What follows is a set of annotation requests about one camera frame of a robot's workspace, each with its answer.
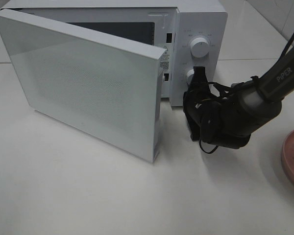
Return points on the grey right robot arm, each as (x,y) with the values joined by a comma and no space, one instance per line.
(227,116)

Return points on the white microwave oven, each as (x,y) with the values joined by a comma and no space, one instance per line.
(103,66)

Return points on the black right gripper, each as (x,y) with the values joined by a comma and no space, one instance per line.
(203,114)

